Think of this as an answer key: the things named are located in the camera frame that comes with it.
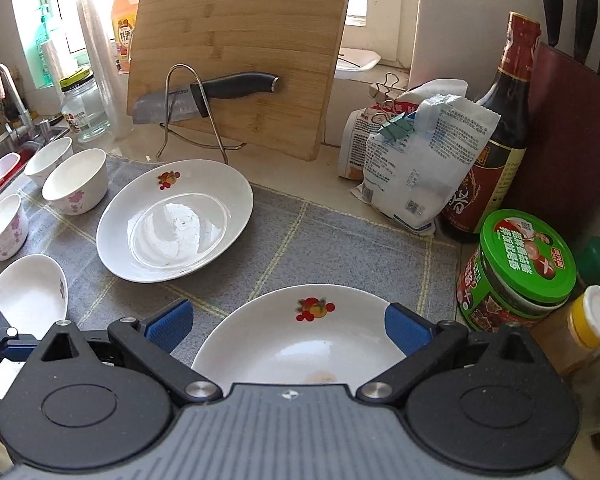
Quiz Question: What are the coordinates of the orange cooking wine jug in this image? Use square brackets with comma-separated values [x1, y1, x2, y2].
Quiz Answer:
[110, 0, 140, 74]

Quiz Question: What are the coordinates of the white plate back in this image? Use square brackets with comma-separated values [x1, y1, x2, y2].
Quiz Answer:
[96, 159, 253, 284]

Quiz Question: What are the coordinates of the white dish on windowsill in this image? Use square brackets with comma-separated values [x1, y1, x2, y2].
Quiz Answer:
[335, 47, 381, 79]

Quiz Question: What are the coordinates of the grey blue checked dish mat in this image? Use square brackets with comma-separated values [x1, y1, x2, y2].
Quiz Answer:
[7, 177, 460, 363]

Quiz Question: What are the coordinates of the green cap small bottle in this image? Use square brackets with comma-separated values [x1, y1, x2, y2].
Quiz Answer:
[574, 236, 600, 287]

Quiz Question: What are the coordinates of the green lid sauce jar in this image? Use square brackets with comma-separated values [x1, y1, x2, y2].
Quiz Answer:
[456, 209, 577, 333]

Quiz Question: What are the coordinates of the green dish soap bottle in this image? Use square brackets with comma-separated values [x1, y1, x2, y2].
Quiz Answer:
[26, 3, 59, 89]

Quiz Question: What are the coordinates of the dark red knife block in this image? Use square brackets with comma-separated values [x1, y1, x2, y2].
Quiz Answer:
[503, 44, 600, 243]

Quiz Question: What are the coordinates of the bamboo cutting board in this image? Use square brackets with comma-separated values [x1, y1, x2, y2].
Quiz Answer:
[126, 0, 348, 160]

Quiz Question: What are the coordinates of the glass jar green lid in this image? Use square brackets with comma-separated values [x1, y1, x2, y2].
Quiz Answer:
[59, 68, 110, 143]

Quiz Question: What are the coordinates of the floral bowl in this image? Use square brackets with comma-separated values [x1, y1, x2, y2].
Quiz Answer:
[42, 148, 108, 216]
[0, 194, 29, 261]
[23, 136, 73, 188]

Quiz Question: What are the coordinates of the plastic wrap roll right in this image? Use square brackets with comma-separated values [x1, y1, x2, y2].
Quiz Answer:
[76, 0, 133, 140]

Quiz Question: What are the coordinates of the black handled kitchen knife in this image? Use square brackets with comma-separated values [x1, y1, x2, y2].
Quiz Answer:
[132, 72, 279, 125]

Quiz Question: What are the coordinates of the yellow lid spice jar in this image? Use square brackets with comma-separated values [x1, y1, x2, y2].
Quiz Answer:
[531, 285, 600, 375]

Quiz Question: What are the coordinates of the white salt bag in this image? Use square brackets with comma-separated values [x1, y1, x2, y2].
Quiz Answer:
[352, 94, 501, 236]

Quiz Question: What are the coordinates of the dark vinegar bottle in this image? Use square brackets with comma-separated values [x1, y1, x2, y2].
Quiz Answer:
[440, 12, 541, 243]

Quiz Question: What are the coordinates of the metal wire board stand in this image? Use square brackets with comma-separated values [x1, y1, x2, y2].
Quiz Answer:
[156, 63, 259, 165]

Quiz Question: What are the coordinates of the steel kitchen faucet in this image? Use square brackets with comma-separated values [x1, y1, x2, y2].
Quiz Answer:
[0, 63, 35, 140]

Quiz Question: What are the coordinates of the white plate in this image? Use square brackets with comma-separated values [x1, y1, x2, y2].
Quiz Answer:
[0, 252, 70, 401]
[96, 159, 253, 284]
[193, 284, 404, 392]

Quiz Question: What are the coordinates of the orange white food bag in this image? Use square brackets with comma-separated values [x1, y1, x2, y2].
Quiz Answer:
[338, 79, 468, 182]

